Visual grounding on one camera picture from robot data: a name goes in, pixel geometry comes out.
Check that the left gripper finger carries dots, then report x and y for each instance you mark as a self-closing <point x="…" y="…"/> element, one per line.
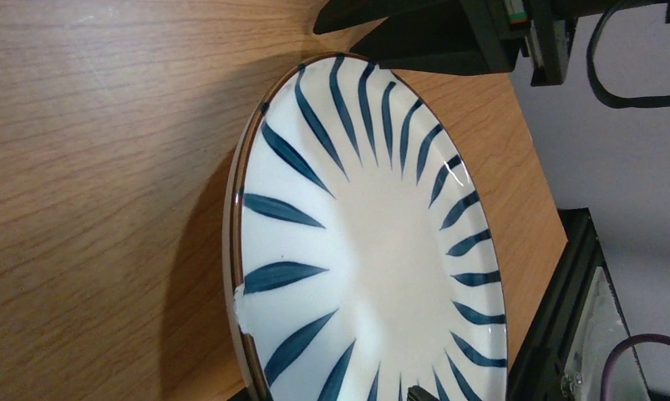
<point x="417" y="393"/>

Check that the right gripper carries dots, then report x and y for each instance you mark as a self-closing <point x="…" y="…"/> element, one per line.
<point x="489" y="43"/>

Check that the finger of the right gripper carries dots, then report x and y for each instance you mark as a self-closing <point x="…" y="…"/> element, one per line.
<point x="357" y="11"/>

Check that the white black striped plate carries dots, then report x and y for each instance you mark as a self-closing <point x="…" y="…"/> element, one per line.
<point x="358" y="260"/>

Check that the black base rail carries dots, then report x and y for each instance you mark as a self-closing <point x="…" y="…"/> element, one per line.
<point x="579" y="321"/>

